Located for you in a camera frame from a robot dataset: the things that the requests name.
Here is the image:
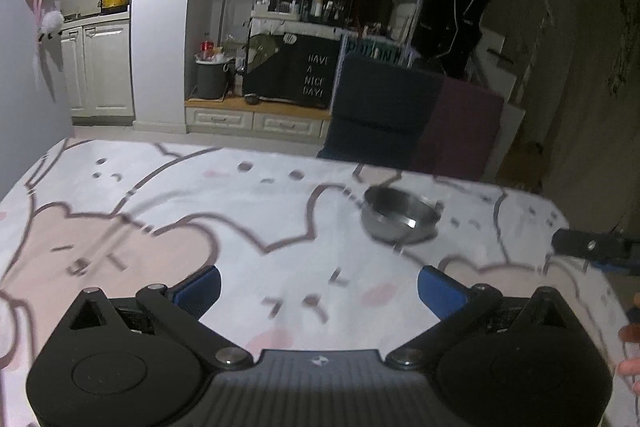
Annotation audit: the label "round stainless steel bowl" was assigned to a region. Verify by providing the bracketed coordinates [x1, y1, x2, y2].
[361, 185, 445, 245]

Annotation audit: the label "person right hand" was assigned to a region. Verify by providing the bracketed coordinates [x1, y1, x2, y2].
[615, 290, 640, 396]

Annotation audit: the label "cartoon bear tablecloth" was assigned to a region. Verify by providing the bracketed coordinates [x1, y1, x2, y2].
[1, 140, 638, 426]

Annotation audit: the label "maroon chair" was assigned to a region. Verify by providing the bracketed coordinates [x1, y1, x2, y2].
[409, 78, 504, 181]

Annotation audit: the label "wooden low drawer unit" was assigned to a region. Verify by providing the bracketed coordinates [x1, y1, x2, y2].
[184, 96, 331, 144]

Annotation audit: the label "small black bowl on unit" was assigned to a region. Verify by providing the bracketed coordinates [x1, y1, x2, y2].
[244, 93, 259, 105]

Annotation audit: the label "dark blue chair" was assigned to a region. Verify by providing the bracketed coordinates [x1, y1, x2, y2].
[318, 53, 445, 170]

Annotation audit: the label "white staircase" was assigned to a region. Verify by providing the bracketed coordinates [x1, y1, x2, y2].
[471, 27, 525, 179]

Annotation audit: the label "grey trash bin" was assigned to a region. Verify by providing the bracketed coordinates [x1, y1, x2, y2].
[195, 60, 233, 100]

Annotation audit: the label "black have a nice day cabinet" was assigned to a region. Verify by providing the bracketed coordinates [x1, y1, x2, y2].
[242, 32, 341, 109]

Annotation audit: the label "white kitchen cabinets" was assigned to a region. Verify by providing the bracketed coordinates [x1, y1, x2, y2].
[61, 14, 134, 120]

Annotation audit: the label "black hanging jacket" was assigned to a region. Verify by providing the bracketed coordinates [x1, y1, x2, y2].
[411, 0, 489, 80]

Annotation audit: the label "white two-tier shelf rack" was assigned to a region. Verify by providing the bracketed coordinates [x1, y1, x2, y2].
[250, 0, 304, 22]

